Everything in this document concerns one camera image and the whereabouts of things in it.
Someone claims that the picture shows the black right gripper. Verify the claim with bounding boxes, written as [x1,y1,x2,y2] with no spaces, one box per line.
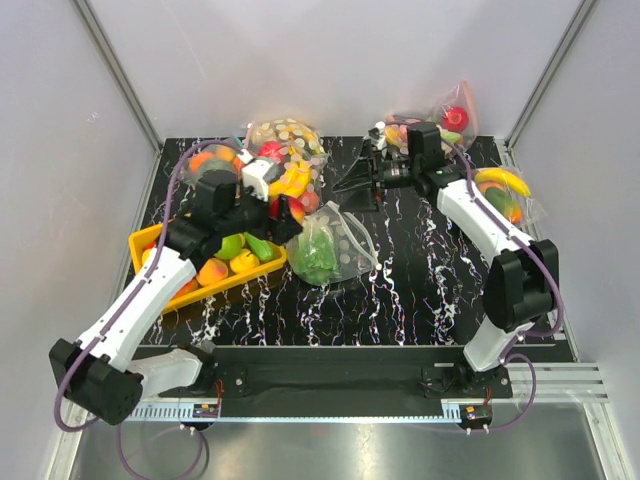
[332,140,420,215]

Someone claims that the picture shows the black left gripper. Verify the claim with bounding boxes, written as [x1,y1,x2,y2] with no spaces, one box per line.
[218,178,302,245]

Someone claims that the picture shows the clear zip top bag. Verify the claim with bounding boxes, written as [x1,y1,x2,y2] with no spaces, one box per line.
[286,201,382,286]

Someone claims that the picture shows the green fake apple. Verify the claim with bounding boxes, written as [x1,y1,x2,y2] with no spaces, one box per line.
[214,233,245,261]

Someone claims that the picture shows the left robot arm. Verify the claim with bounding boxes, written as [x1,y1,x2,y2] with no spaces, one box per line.
[49,170,302,432]

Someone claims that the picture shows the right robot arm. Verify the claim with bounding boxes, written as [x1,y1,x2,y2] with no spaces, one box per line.
[333,122,565,397]

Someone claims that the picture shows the green fake bitter gourd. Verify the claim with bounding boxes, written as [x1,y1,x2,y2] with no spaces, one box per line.
[244,233,275,263]

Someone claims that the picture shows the green fake lettuce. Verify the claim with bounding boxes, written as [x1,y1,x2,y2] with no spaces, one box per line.
[287,217,339,286]

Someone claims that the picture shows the fake yellow banana bunch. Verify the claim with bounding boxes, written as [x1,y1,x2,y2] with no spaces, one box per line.
[269,160,312,198]

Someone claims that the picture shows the yellow fake pear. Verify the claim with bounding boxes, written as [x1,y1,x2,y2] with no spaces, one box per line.
[229,249,260,275]

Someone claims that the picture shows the far right dotted bag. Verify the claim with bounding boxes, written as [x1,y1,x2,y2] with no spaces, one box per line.
[384,115,464,155]

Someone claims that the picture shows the polka dot zip bag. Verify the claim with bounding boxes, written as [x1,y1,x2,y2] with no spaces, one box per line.
[244,117,329,214]

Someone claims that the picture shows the pink yellow fake peach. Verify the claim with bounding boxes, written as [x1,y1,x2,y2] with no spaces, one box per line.
[196,258,229,287]

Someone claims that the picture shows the clear bag with melon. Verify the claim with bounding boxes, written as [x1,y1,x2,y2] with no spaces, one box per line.
[169,139,246,194]

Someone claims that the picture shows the orange fake orange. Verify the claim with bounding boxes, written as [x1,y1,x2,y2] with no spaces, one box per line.
[174,278,200,298]

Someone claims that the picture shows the clear bag with red fruit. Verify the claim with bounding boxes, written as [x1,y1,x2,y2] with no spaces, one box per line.
[431,80,479,151]

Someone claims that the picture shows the right bag with banana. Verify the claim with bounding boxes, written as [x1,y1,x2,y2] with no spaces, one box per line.
[472,167,547,227]

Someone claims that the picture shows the yellow plastic tray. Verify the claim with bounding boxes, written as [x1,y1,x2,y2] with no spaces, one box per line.
[128,224,287,314]

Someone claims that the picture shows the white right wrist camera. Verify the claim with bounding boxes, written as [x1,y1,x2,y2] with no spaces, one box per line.
[368,121,387,151]

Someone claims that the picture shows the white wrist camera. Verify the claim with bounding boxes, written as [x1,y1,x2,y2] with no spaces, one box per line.
[368,121,387,151]
[239,149,282,202]

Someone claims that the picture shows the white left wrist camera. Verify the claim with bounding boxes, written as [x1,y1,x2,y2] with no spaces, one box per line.
[239,149,282,202]

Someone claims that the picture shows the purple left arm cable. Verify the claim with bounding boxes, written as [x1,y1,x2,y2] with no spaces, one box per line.
[53,139,251,477]

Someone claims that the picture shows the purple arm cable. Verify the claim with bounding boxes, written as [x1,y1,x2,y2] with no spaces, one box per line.
[379,119,566,435]
[53,139,251,477]

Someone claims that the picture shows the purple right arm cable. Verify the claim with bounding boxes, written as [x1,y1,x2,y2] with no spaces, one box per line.
[379,119,566,435]

